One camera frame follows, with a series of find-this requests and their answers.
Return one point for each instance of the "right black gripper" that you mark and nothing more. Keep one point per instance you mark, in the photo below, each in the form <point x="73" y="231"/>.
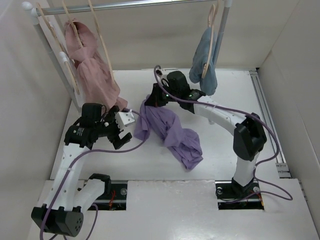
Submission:
<point x="155" y="100"/>

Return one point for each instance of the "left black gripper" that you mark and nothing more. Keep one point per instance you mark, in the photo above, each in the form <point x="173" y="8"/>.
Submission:
<point x="111" y="117"/>

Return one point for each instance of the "purple t shirt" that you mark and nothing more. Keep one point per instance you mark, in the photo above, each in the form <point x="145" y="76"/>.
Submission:
<point x="183" y="143"/>

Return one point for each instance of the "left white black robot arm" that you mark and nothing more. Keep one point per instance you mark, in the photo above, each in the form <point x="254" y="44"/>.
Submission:
<point x="62" y="212"/>

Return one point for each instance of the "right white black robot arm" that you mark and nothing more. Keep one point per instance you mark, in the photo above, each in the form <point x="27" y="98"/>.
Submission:
<point x="248" y="133"/>

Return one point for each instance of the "wooden hanger with blue garment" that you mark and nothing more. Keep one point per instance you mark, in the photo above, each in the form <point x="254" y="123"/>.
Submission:
<point x="210" y="23"/>

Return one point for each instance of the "wooden hanger with pink dress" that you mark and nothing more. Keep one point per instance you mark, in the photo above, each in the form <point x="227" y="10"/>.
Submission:
<point x="71" y="22"/>

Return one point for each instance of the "pink dress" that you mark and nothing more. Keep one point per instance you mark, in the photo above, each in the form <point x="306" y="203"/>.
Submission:
<point x="93" y="73"/>

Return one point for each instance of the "blue garment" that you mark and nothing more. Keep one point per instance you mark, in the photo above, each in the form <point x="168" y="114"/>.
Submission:
<point x="202" y="70"/>

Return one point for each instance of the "white clothes rack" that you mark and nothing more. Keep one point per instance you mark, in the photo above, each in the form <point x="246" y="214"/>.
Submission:
<point x="34" y="14"/>

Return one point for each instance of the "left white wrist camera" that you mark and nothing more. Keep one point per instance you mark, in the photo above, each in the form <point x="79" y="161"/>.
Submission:
<point x="124" y="119"/>

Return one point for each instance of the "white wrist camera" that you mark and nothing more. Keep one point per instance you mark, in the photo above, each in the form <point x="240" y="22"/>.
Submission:
<point x="124" y="119"/>
<point x="161" y="73"/>

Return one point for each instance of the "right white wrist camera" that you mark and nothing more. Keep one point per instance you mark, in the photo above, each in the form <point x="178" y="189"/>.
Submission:
<point x="161" y="73"/>

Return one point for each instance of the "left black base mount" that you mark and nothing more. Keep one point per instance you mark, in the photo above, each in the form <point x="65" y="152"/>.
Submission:
<point x="116" y="200"/>

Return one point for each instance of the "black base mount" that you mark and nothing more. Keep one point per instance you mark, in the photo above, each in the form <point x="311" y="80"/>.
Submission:
<point x="116" y="200"/>
<point x="228" y="199"/>

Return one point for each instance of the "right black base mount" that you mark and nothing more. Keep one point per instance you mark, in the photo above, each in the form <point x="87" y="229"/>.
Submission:
<point x="228" y="199"/>

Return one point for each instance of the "aluminium rail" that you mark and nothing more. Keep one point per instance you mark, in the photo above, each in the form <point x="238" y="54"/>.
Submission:
<point x="280" y="161"/>

